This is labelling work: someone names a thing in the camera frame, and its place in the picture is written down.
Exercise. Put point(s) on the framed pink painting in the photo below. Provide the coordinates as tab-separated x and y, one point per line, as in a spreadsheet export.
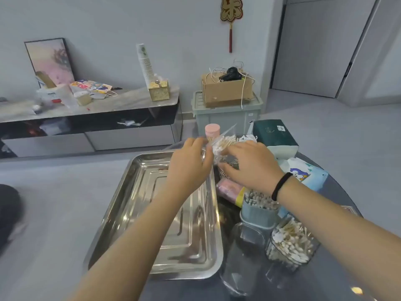
47	59

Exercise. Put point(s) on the gold tissue box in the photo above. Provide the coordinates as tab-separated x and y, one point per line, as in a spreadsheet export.
159	92

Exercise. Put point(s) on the pink lid toothpick jar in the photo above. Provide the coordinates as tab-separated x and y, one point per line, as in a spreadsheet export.
212	130

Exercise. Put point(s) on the clear bag wooden cotton swabs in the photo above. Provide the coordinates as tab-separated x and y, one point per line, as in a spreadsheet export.
224	142

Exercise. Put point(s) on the black wrist band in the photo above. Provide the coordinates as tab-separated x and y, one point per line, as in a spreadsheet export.
280	184

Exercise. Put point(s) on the red gold wall ornament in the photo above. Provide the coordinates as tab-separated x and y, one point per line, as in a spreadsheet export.
231	10

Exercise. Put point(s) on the pink bottle yellow lid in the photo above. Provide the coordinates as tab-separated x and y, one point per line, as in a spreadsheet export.
228	189

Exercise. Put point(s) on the person's right forearm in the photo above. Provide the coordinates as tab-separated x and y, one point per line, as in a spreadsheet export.
338	235

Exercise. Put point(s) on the yellow open carton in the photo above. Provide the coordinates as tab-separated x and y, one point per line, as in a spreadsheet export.
46	79

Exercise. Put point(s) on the black device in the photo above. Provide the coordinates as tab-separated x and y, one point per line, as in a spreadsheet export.
231	74

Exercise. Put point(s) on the brown cardboard box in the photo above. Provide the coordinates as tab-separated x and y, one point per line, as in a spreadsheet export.
225	94

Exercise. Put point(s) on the colourful cards pile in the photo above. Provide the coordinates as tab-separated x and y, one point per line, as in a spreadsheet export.
91	86

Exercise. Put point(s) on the cream round container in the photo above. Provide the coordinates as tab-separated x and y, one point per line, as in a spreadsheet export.
83	98

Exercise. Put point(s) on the clear square cotton swab box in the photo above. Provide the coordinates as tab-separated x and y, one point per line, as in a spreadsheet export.
291	247

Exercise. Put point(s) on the green swab holder clear dome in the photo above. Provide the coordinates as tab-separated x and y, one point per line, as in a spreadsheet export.
258	216

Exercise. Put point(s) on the person's left hand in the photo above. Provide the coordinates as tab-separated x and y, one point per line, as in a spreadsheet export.
188	172

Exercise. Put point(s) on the white papers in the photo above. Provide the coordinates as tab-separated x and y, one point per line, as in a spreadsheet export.
126	123

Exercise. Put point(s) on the clear swab box cover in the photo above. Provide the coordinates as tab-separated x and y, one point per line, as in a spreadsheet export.
244	257

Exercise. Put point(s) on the person's left forearm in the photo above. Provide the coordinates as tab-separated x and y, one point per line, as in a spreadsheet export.
138	247

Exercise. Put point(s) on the stack of paper cups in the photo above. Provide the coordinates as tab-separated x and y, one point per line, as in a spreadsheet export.
145	64

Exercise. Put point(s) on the person's right hand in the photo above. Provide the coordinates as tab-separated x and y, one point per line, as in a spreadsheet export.
253	166

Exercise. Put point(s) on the pale green storage bin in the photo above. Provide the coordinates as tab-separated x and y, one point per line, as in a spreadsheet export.
225	117

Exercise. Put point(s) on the dark green tissue pack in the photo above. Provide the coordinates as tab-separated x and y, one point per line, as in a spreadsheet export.
272	134

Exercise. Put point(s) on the round marble table black base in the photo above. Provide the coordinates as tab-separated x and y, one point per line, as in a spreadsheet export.
9	213

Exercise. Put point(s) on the blue wet wipes pack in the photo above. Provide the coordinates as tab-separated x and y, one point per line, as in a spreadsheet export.
310	175

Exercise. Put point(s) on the clear plastic shelf container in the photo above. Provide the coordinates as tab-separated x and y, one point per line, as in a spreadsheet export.
54	126

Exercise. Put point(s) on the stainless steel tray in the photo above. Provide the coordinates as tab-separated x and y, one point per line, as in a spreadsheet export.
194	241

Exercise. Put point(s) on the grey low console cabinet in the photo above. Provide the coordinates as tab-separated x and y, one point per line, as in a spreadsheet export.
125	139

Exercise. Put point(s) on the grey door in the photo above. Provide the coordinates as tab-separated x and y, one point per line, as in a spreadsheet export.
313	50

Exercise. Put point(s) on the white carton blue label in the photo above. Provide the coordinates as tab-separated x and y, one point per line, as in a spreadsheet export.
54	94

